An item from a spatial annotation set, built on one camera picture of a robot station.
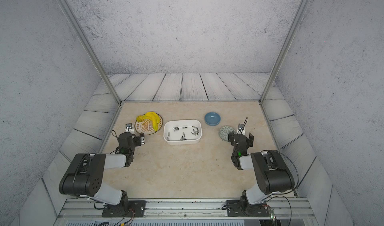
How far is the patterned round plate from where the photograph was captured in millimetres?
1036

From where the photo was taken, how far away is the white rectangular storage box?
3.21ft

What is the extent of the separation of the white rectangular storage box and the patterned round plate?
A: 41 millimetres
